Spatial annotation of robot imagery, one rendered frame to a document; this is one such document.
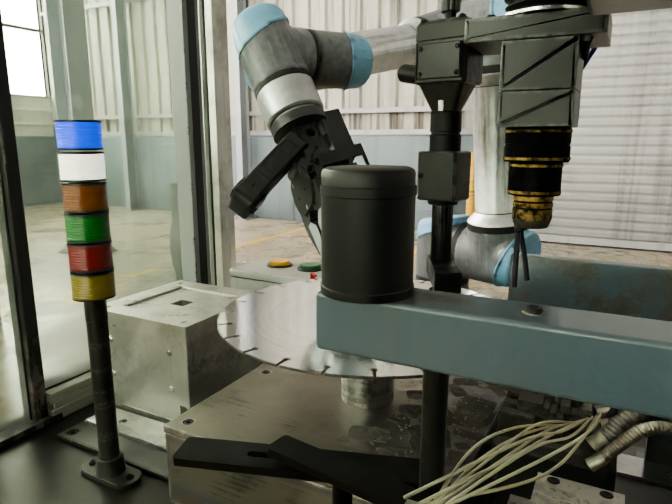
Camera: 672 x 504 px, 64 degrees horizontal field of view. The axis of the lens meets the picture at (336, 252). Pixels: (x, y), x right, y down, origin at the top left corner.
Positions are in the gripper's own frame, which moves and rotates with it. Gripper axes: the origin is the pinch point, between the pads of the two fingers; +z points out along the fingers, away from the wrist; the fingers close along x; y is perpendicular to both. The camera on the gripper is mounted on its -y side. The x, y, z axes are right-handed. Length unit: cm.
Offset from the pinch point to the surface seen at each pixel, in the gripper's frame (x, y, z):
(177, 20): 18, -3, -51
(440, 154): -14.0, 9.2, -6.0
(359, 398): 1.1, -3.1, 13.4
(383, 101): 494, 329, -278
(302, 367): -11.7, -11.0, 8.4
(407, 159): 502, 332, -198
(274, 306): 3.6, -7.8, 0.3
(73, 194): -1.2, -24.6, -16.7
